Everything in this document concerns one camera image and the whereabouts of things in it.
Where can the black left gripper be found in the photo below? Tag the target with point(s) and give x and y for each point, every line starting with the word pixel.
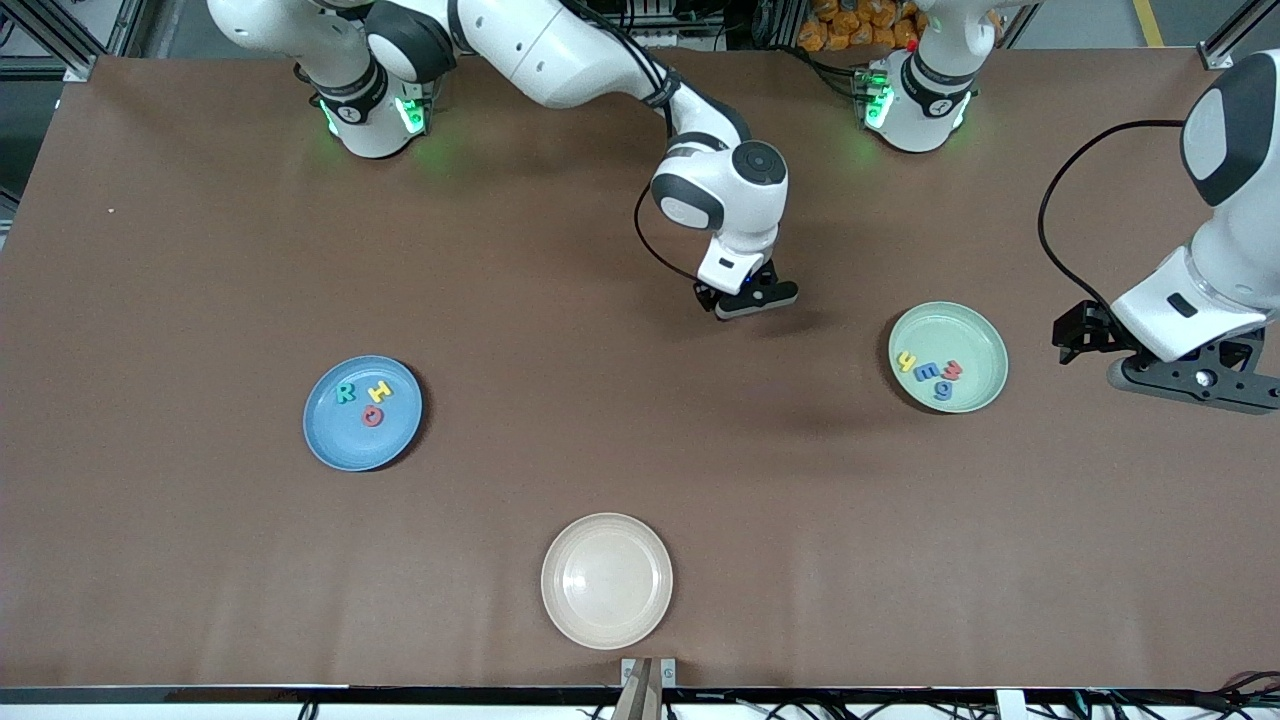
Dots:
pixel 1083 330

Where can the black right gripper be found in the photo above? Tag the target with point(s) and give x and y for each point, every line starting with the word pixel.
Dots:
pixel 705 295

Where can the pink foam letter M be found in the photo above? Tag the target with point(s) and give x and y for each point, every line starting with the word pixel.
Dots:
pixel 953 370

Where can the blue foam lowercase m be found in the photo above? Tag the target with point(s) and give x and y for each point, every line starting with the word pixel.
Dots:
pixel 925 373

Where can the yellow foam lowercase h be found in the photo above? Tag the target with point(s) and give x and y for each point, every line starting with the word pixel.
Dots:
pixel 906 361

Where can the yellow foam uppercase H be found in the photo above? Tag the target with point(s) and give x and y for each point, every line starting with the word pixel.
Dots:
pixel 380 391

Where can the pink foam letter Q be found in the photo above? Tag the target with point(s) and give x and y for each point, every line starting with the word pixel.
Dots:
pixel 367 417

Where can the teal foam letter R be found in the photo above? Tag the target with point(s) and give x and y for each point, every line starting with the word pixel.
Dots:
pixel 346 393

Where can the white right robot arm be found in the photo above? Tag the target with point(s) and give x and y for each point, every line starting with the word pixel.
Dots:
pixel 600 60

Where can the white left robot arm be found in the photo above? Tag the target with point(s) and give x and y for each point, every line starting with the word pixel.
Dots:
pixel 1230 230

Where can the green plate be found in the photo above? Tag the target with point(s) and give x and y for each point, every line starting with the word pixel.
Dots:
pixel 975 340

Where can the beige plate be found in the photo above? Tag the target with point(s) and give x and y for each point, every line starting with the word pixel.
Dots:
pixel 607 580

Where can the blue plate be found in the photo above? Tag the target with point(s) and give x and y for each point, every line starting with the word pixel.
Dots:
pixel 350 445

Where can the white electronics box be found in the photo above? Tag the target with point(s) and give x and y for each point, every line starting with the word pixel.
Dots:
pixel 680 35

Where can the orange packets pile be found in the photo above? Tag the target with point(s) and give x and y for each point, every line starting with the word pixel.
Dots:
pixel 840 25

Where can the aluminium frame profile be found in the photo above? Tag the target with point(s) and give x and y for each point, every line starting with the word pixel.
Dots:
pixel 1215 55
pixel 80 68

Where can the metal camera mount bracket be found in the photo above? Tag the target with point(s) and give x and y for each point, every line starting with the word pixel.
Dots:
pixel 645 690

